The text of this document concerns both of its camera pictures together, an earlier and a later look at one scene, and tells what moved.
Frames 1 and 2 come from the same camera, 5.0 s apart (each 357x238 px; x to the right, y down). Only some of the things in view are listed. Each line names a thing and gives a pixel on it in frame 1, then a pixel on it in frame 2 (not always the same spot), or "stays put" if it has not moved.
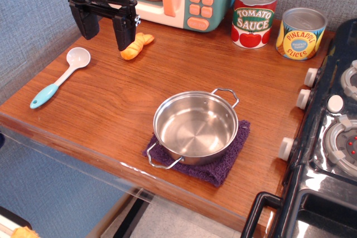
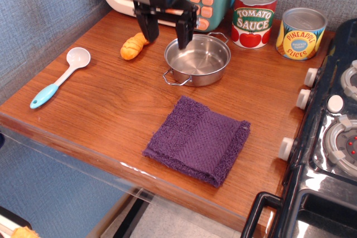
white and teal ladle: (77, 57) stays put
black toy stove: (319, 199) stays put
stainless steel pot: (197, 126) -> (204, 61)
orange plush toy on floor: (24, 232) stays put
